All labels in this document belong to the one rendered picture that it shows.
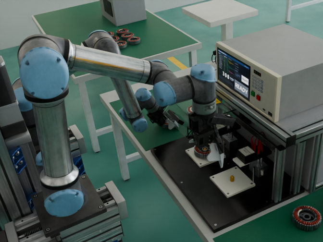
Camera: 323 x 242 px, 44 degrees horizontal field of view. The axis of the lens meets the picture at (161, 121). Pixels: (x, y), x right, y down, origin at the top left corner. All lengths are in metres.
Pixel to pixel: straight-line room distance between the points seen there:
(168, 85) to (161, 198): 1.83
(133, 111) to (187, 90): 0.75
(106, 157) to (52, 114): 2.32
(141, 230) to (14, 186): 1.35
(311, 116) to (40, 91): 1.11
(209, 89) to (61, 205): 0.57
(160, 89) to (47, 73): 0.34
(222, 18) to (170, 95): 1.41
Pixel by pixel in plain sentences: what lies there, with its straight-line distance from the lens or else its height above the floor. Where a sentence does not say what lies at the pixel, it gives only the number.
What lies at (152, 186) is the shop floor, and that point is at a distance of 3.04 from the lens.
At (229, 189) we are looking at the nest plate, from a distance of 1.84.
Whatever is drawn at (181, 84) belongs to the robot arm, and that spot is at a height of 1.48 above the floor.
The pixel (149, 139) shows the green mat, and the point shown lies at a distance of 2.23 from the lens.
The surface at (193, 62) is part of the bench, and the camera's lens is 3.45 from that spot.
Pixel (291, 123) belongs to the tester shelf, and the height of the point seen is 1.11.
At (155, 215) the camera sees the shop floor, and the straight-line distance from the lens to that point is 2.83.
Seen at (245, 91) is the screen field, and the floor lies 1.16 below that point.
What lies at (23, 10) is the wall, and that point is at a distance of 6.11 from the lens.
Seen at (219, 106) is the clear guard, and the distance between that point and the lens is 1.87.
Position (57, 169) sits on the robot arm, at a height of 1.32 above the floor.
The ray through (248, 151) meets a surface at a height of 0.92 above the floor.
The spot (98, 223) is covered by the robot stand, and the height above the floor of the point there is 0.93.
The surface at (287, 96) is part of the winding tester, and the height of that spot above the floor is 1.22.
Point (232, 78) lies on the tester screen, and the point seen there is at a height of 1.19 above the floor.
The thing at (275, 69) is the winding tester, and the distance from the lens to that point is 1.63.
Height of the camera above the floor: 2.04
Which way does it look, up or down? 33 degrees down
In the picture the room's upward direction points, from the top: 6 degrees counter-clockwise
